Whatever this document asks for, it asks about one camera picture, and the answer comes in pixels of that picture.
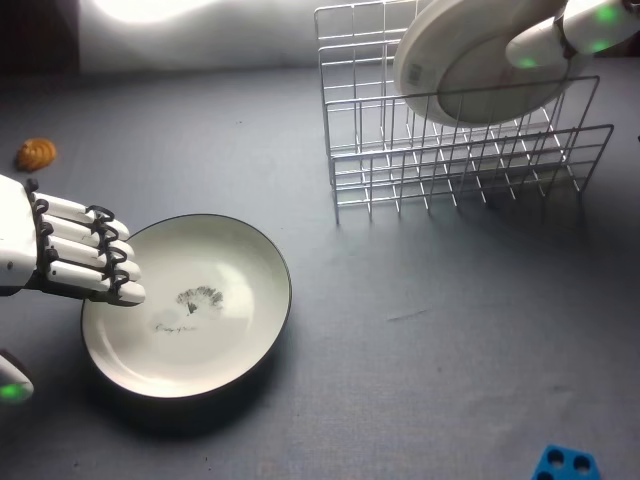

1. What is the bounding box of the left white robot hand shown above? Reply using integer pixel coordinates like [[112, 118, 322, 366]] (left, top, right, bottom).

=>
[[0, 172, 147, 407]]

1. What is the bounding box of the white plate with black rim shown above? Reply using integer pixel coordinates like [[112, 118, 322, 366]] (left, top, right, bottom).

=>
[[392, 0, 597, 127], [79, 213, 293, 401]]

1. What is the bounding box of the white backdrop cloth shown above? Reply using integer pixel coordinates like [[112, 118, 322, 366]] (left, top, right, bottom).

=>
[[79, 0, 640, 72]]

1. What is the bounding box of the blue pentagon block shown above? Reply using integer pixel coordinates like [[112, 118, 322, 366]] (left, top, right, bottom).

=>
[[531, 443, 609, 480]]

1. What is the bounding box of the silver wire dish rack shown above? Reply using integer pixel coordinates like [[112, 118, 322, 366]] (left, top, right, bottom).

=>
[[313, 0, 616, 227]]

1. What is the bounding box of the orange swirl pastry toy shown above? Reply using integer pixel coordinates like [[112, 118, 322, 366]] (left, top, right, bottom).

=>
[[16, 137, 58, 173]]

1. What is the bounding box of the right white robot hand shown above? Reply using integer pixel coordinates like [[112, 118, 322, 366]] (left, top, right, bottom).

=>
[[504, 0, 640, 72]]

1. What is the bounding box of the grey table cloth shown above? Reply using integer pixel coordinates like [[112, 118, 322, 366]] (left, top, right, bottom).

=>
[[0, 54, 640, 480]]

